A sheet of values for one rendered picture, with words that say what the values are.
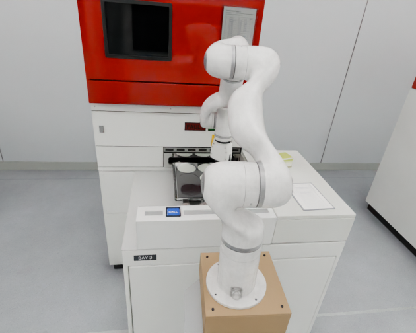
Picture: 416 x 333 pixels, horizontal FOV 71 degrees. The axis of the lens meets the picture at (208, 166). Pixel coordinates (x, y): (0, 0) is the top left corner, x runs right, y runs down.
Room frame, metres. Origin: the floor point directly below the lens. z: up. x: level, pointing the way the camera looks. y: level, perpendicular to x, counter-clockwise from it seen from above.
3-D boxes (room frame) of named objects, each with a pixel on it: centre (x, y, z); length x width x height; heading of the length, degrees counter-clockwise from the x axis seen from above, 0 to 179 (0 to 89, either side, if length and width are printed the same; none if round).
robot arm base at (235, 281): (0.65, -0.12, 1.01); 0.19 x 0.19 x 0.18
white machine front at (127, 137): (1.50, 0.21, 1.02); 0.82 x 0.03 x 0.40; 100
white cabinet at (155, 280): (1.22, -0.11, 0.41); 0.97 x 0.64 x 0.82; 100
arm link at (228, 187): (0.65, -0.08, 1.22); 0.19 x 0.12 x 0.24; 95
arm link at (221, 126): (1.27, -0.06, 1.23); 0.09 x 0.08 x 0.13; 92
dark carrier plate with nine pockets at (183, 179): (1.31, -0.01, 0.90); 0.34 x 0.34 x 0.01; 10
